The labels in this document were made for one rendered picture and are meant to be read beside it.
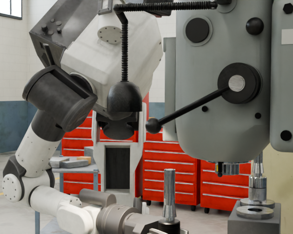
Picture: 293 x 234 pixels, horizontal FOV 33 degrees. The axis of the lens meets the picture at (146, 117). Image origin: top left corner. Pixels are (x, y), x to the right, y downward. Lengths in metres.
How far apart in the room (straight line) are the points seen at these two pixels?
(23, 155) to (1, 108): 10.53
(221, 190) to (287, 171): 3.09
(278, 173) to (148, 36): 1.58
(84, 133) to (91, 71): 5.20
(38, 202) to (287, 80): 0.76
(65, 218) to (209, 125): 0.50
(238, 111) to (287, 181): 1.88
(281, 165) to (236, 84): 1.91
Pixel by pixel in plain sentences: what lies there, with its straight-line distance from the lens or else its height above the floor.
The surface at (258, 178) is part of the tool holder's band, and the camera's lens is 1.32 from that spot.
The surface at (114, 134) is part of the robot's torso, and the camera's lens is 1.64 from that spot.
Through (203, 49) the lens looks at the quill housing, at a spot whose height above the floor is 1.52.
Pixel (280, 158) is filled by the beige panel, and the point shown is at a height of 1.09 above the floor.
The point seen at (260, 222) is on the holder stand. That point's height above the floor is 1.14.
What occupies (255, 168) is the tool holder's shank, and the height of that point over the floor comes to 1.24.
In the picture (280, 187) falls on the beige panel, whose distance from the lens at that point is 2.74.
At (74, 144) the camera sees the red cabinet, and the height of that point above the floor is 0.74.
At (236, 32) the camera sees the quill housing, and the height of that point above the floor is 1.54.
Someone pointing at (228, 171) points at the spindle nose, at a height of 1.29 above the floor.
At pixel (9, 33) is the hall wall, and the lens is 12.16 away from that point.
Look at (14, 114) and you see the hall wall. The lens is 12.21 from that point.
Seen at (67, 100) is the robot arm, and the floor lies 1.42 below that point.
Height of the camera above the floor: 1.44
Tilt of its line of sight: 3 degrees down
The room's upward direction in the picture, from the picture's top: straight up
